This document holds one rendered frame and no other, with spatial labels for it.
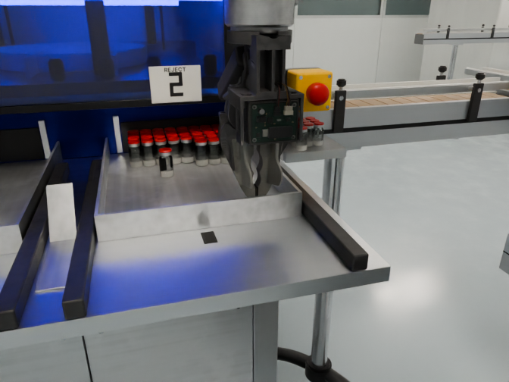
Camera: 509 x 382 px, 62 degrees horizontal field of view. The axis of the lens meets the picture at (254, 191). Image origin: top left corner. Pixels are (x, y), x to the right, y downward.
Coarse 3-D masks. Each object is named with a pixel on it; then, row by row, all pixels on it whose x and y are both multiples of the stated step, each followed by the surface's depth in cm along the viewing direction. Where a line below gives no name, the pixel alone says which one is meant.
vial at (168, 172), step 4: (160, 152) 68; (168, 152) 68; (160, 156) 69; (164, 156) 69; (168, 156) 69; (160, 160) 69; (164, 160) 69; (168, 160) 69; (172, 160) 70; (160, 164) 69; (164, 164) 69; (168, 164) 69; (172, 164) 70; (160, 168) 70; (164, 168) 69; (168, 168) 69; (172, 168) 70; (164, 172) 69; (168, 172) 70; (172, 172) 70; (164, 176) 70; (168, 176) 70; (172, 176) 70
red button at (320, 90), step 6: (312, 84) 77; (318, 84) 76; (324, 84) 76; (312, 90) 76; (318, 90) 76; (324, 90) 76; (306, 96) 77; (312, 96) 76; (318, 96) 76; (324, 96) 76; (312, 102) 77; (318, 102) 77; (324, 102) 77
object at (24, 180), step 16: (48, 160) 68; (0, 176) 71; (16, 176) 71; (32, 176) 71; (48, 176) 66; (0, 192) 65; (16, 192) 65; (32, 192) 56; (0, 208) 59; (16, 208) 59; (32, 208) 54; (0, 224) 55; (16, 224) 48; (0, 240) 48; (16, 240) 48
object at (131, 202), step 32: (128, 160) 78; (256, 160) 76; (128, 192) 65; (160, 192) 65; (192, 192) 65; (224, 192) 65; (288, 192) 61; (96, 224) 50; (128, 224) 51; (160, 224) 53; (192, 224) 54; (224, 224) 55
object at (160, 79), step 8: (152, 72) 70; (160, 72) 70; (184, 72) 71; (192, 72) 72; (200, 72) 72; (152, 80) 71; (160, 80) 71; (168, 80) 71; (176, 80) 72; (184, 80) 72; (192, 80) 72; (200, 80) 73; (152, 88) 71; (160, 88) 71; (168, 88) 72; (176, 88) 72; (184, 88) 72; (192, 88) 73; (200, 88) 73; (152, 96) 72; (160, 96) 72; (168, 96) 72; (176, 96) 73; (184, 96) 73; (192, 96) 73; (200, 96) 74
